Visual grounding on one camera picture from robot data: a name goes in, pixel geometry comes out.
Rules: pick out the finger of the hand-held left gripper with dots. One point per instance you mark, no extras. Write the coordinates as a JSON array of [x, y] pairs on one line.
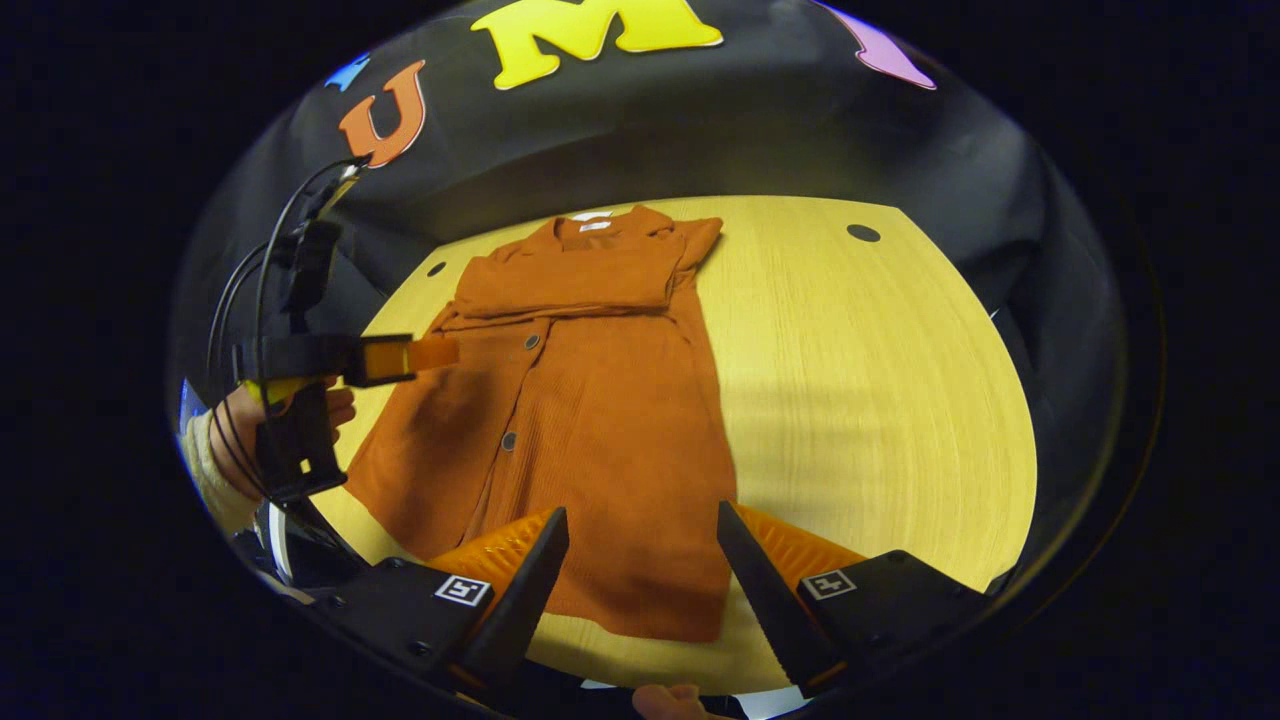
[[420, 357]]

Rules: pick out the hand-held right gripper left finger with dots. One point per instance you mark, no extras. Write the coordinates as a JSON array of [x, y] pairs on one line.
[[520, 610]]

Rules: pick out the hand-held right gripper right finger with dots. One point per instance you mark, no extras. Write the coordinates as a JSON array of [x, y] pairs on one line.
[[770, 610]]

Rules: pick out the black backdrop cloth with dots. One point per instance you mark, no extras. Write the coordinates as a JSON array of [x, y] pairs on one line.
[[700, 140]]

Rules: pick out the orange button-up shirt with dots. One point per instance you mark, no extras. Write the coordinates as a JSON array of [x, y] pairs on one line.
[[600, 420]]

